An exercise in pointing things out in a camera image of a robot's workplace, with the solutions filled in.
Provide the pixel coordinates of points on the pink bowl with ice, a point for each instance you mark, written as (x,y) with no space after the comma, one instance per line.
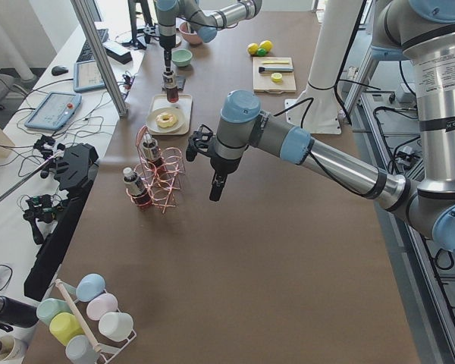
(189,34)

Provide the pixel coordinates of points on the green lime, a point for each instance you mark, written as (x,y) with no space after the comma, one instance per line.
(261,52)

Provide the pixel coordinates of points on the blue teach pendant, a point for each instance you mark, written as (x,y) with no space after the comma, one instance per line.
(87,77)
(55,110)

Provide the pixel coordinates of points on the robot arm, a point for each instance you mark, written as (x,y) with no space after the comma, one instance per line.
(424,32)
(206,25)

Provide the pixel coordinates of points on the tea bottle in rack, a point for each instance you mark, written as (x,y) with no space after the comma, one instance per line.
(136,189)
(151,150)

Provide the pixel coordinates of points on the white wire cup rack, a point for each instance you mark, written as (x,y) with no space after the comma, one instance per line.
(108,349)

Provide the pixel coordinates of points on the aluminium frame post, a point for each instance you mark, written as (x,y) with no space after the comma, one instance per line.
(85,18)

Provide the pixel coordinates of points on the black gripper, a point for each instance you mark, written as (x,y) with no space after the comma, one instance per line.
(168,53)
(221,164)

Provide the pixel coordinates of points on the whole lemon outer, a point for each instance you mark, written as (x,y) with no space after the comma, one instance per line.
(252,48)

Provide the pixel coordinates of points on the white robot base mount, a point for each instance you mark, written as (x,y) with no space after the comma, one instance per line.
(339,26)

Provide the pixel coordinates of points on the blue cup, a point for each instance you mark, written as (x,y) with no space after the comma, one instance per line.
(90,286)

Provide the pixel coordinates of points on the copper wire bottle rack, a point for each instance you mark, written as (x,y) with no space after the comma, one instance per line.
(162,182)

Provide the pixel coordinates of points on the black computer mouse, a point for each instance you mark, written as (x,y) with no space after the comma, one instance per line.
(59,70)

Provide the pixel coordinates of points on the grey cup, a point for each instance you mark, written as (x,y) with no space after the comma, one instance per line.
(80,351)

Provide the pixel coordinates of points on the yellow plastic knife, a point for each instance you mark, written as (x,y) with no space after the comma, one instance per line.
(276,62)

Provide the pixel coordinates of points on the wooden cutting board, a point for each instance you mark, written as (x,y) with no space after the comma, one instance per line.
(263,83)

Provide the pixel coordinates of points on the black thermos bottle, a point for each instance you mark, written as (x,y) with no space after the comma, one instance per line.
(14,313)

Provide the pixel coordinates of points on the cream tray with bunny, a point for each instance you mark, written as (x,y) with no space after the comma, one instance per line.
(184,104)

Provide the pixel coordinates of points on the green cup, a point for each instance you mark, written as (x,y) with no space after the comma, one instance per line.
(49,308)

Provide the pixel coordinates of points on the white cup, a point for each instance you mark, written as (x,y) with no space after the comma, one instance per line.
(116,326)

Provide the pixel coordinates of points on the white round plate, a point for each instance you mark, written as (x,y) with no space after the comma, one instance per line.
(152,125)

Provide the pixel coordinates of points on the glazed donut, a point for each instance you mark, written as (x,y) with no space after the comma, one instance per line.
(165,120)

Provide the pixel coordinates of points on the grey folded cloth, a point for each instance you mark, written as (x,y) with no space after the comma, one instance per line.
(180,81)

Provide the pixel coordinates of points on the pink cup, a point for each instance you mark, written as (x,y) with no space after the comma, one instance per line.
(102,304)

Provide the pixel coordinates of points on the green bowl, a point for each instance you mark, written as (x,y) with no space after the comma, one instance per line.
(182,57)

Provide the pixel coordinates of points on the yellow cup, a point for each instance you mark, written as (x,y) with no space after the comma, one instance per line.
(64,326)

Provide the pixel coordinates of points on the tea bottle white cap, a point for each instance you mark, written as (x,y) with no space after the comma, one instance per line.
(170,86)

